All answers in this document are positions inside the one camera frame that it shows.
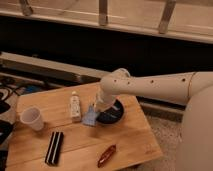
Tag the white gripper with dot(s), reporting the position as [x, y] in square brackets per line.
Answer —
[103, 103]

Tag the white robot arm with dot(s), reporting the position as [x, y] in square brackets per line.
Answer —
[172, 88]

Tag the dark ceramic bowl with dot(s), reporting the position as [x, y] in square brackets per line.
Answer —
[112, 115]

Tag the white tube bottle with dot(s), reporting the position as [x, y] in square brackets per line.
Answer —
[75, 111]

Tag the reddish brown oblong object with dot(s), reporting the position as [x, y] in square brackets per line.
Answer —
[105, 156]

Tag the black white striped box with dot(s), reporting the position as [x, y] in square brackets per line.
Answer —
[53, 152]

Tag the translucent plastic cup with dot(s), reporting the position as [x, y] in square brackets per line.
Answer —
[32, 117]

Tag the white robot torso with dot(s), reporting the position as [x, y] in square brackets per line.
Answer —
[195, 151]

